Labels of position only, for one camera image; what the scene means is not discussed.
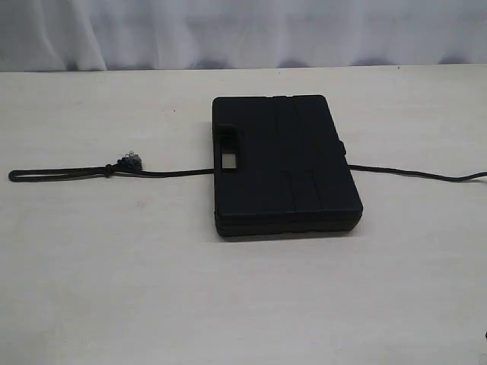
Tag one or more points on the black plastic carrying case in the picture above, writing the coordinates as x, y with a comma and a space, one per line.
280, 167

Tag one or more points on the white backdrop curtain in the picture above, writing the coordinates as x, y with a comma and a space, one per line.
127, 35

